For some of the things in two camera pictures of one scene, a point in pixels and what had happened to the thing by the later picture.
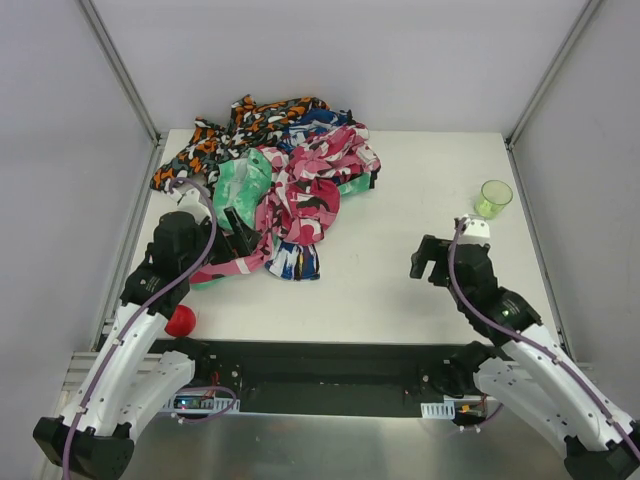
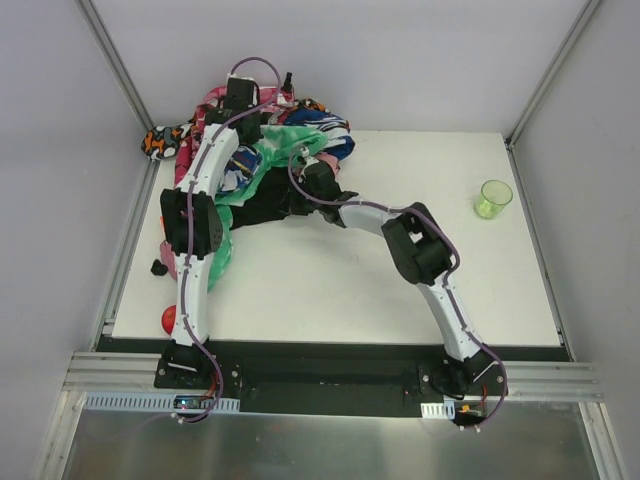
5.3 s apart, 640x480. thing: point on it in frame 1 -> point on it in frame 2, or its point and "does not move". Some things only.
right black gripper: [435, 261] -> [316, 176]
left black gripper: [232, 240] -> [240, 93]
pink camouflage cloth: [298, 189] -> [209, 97]
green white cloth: [244, 182] -> [278, 145]
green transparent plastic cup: [492, 199] does not move
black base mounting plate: [324, 377] does not move
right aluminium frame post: [552, 74] does not move
